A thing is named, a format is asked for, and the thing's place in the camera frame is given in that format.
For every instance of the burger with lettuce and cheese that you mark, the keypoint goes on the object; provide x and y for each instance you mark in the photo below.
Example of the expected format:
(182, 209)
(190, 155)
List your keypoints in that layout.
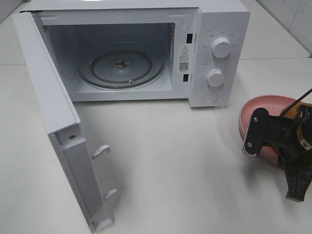
(291, 113)

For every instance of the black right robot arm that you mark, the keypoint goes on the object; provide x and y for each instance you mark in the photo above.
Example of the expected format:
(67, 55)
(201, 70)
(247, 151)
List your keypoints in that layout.
(304, 134)

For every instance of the white microwave oven body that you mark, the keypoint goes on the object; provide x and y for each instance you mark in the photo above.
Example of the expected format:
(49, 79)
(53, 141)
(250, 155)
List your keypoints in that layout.
(183, 29)

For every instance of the white timer knob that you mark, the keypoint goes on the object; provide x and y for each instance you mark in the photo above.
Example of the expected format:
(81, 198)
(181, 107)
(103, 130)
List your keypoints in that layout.
(215, 78)

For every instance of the pink round plate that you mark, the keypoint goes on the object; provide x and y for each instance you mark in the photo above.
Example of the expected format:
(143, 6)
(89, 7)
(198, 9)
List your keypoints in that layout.
(274, 105)

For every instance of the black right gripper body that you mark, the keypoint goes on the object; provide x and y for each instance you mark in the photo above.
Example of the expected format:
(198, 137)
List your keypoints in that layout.
(278, 133)

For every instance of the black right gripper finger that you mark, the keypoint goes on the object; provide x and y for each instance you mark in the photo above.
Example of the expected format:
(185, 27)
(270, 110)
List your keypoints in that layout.
(298, 172)
(303, 112)

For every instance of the white microwave door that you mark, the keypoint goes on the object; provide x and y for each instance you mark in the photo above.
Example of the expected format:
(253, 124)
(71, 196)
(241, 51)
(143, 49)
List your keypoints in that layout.
(62, 122)

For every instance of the upper white power knob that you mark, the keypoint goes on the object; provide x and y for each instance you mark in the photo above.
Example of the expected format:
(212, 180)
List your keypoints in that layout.
(221, 47)

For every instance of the round white door button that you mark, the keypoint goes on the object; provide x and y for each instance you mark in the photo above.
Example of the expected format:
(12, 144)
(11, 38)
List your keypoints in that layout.
(210, 97)

